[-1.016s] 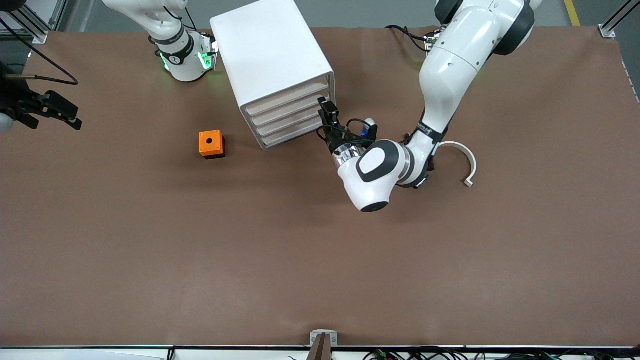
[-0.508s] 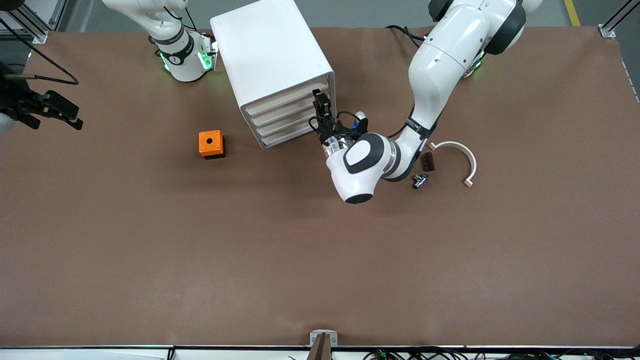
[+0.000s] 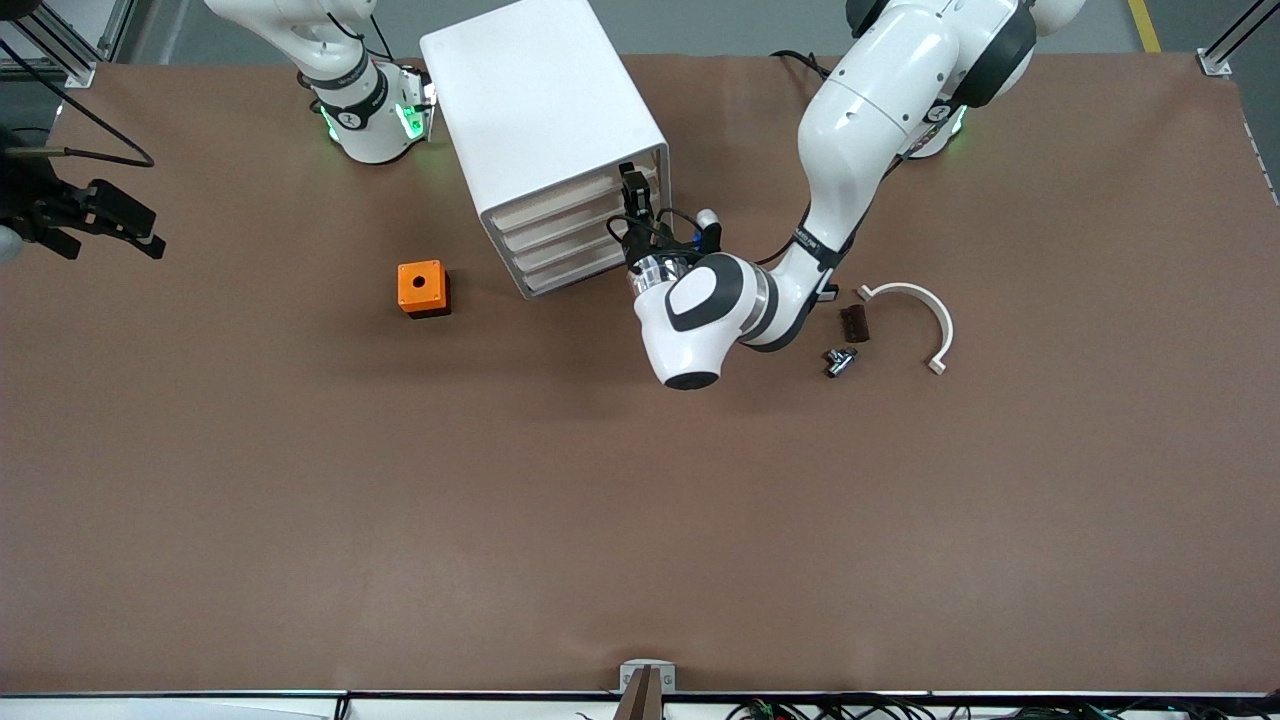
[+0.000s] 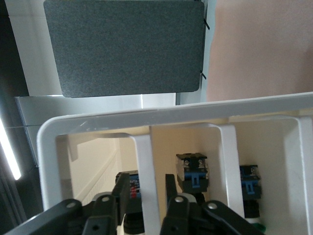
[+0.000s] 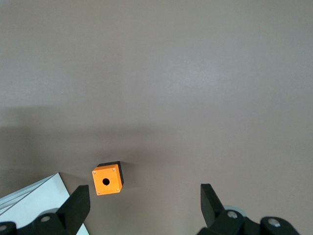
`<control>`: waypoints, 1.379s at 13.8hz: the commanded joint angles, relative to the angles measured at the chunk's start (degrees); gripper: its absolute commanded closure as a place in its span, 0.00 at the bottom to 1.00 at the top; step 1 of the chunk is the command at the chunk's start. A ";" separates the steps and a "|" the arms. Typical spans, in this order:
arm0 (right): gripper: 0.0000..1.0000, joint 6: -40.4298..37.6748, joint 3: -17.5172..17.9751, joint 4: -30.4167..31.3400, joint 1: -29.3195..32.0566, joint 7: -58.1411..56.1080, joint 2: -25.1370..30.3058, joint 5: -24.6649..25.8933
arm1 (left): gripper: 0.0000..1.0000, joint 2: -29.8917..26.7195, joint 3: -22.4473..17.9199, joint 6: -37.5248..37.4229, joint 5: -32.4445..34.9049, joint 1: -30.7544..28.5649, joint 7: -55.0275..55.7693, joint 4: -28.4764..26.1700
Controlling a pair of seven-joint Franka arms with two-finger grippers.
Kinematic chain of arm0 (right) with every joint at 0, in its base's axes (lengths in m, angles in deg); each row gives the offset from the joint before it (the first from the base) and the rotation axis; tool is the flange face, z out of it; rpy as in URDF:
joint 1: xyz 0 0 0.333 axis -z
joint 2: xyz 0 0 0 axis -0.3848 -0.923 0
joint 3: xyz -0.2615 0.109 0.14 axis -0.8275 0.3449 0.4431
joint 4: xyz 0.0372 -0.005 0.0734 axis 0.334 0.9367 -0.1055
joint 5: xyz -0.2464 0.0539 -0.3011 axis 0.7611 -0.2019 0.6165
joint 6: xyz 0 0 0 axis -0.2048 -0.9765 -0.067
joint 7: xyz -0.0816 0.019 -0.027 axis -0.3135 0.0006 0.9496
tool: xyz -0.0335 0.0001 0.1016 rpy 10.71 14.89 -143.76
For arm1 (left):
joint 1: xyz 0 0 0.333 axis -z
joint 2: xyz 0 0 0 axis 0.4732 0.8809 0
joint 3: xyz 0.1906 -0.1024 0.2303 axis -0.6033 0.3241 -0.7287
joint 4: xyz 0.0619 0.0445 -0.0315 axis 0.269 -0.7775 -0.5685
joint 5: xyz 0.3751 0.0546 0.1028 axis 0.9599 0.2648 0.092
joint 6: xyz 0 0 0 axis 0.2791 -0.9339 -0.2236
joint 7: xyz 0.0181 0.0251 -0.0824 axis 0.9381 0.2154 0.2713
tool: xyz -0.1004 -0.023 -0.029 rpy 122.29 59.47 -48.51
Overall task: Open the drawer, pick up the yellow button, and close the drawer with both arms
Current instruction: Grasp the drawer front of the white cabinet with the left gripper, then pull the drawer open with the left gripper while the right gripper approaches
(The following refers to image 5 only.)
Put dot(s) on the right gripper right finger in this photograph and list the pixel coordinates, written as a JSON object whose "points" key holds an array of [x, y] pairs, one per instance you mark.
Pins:
{"points": [[217, 218]]}

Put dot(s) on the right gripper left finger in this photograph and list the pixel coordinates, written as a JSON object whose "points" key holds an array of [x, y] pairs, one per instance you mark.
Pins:
{"points": [[73, 213]]}

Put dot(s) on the white drawer cabinet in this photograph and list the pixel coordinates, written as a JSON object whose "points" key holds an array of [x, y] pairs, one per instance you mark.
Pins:
{"points": [[36, 195]]}

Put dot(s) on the orange box with round hole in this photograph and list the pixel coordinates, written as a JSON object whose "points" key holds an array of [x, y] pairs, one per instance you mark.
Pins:
{"points": [[100, 178]]}

